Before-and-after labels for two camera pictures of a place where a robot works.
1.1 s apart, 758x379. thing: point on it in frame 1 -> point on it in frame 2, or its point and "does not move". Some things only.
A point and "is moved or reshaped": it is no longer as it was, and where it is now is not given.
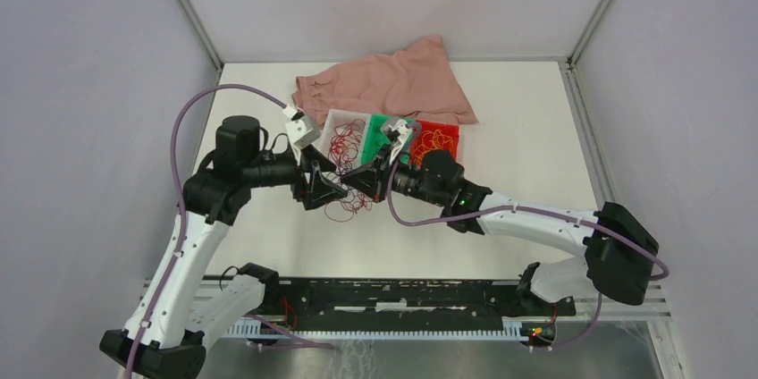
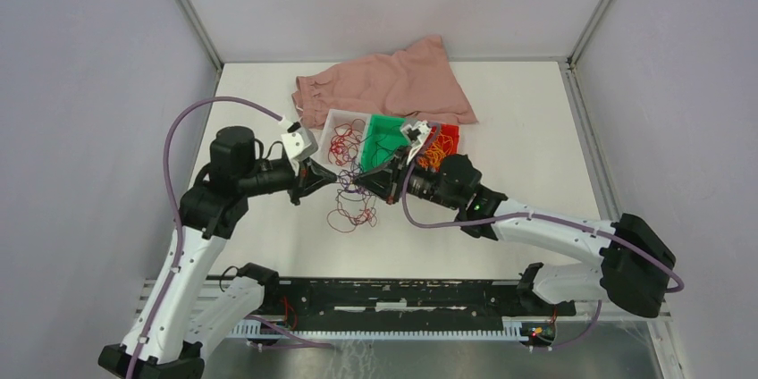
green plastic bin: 376,139 does not move
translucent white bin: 341,139 does not move
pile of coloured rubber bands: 342,210 is moved or reshaped
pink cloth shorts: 416,81 does not move
